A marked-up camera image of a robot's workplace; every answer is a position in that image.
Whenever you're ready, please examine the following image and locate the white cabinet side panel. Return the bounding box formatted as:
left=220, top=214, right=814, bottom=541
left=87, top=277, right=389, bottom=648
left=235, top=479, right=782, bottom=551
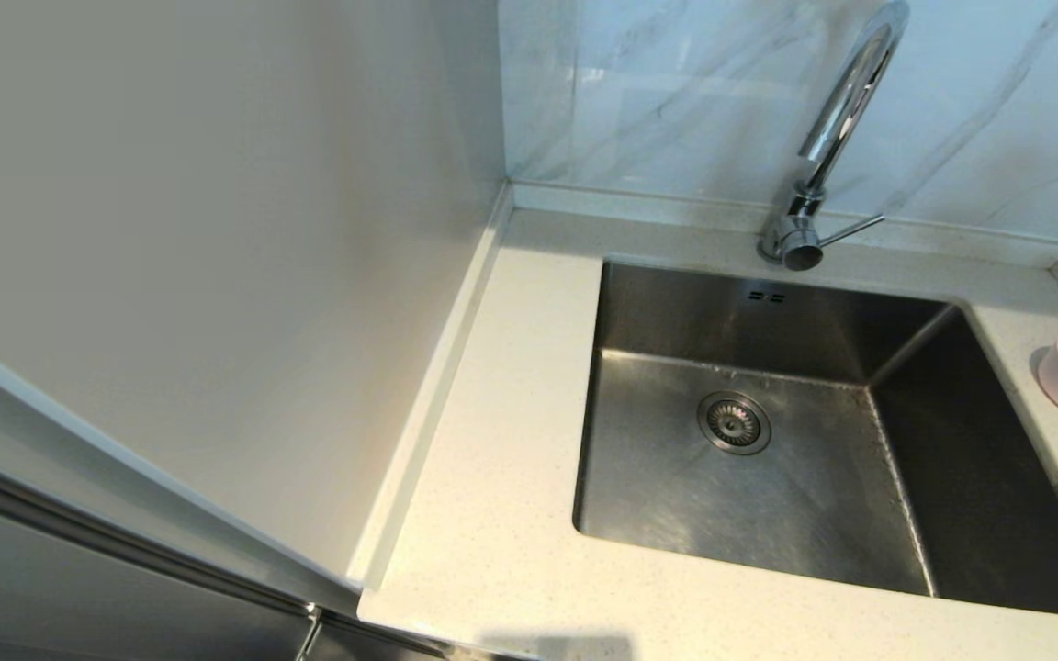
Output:
left=0, top=0, right=513, bottom=618

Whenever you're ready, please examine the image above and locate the chrome gooseneck faucet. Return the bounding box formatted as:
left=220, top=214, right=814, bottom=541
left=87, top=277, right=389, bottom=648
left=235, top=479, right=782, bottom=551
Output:
left=759, top=0, right=911, bottom=272

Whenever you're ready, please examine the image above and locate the stainless steel sink basin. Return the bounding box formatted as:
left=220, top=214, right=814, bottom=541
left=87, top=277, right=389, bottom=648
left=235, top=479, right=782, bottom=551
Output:
left=572, top=259, right=1058, bottom=618

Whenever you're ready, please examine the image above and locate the round metal drain strainer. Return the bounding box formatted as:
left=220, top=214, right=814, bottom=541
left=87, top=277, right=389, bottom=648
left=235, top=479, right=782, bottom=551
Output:
left=697, top=391, right=772, bottom=456

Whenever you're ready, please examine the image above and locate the grey steel appliance front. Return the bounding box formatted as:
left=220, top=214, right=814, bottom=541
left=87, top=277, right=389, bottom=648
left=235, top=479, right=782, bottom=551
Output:
left=0, top=445, right=456, bottom=661

